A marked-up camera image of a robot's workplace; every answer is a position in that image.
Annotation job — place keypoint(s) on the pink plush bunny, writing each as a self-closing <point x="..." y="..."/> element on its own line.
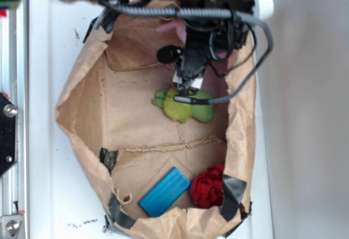
<point x="174" y="29"/>

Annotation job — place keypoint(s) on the brown paper bag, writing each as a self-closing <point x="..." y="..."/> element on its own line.
<point x="125" y="144"/>

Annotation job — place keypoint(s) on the white plastic tray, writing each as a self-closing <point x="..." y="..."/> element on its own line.
<point x="61" y="202"/>

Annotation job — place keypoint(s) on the metal corner bracket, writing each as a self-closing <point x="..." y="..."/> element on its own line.
<point x="12" y="227"/>

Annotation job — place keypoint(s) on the blue wooden block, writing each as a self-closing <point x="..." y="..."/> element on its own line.
<point x="164" y="194"/>

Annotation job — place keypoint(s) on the black round microphone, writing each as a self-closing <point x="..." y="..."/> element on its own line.
<point x="169" y="54"/>

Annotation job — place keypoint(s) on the green plush toy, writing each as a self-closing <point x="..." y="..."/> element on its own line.
<point x="181" y="112"/>

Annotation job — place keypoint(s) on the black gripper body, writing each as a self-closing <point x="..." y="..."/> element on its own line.
<point x="193" y="57"/>

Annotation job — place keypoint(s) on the red crumpled cloth ball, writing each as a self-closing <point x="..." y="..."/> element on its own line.
<point x="206" y="188"/>

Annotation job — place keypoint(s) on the aluminium extrusion rail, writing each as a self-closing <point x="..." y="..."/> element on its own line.
<point x="14" y="78"/>

